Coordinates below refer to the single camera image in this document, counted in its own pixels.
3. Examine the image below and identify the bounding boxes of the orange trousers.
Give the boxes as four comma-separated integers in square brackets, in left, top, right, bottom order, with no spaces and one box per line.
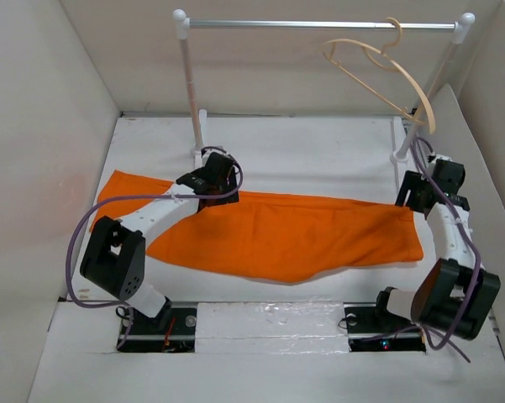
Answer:
[88,170,424,285]

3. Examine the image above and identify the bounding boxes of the beige plastic hanger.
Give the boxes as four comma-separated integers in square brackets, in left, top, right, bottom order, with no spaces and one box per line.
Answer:
[320,17,437,134]

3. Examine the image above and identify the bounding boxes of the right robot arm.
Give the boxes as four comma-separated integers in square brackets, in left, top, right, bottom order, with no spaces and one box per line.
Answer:
[371,155,501,350]

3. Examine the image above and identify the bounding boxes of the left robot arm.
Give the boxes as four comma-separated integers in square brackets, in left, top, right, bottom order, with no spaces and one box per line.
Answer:
[80,147,243,333]

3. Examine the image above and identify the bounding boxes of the white clothes rack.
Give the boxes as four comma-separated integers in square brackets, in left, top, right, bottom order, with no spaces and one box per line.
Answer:
[172,9,476,164]

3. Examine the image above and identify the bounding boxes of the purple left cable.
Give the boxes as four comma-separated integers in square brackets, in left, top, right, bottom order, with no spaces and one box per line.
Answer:
[66,145,245,349]

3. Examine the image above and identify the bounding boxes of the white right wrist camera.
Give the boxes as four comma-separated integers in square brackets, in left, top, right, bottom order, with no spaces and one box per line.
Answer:
[426,153,437,165]

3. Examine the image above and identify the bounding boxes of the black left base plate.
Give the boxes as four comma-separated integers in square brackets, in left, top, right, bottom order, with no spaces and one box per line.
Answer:
[115,302,197,353]

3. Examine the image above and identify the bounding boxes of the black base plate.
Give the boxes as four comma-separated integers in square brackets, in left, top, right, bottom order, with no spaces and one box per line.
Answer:
[338,302,426,353]
[115,302,197,353]

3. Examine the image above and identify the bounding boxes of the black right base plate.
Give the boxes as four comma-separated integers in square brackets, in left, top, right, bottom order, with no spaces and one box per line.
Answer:
[338,302,426,353]

